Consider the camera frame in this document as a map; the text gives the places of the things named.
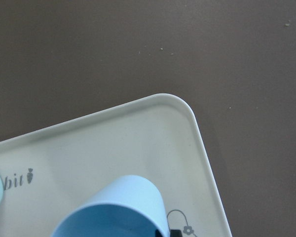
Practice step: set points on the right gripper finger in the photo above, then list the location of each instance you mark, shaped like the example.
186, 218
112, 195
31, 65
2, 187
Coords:
173, 233

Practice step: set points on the light blue cup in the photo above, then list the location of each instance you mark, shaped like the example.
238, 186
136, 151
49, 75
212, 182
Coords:
130, 206

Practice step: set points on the cream rabbit tray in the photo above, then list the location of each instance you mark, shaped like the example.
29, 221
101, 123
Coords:
49, 173

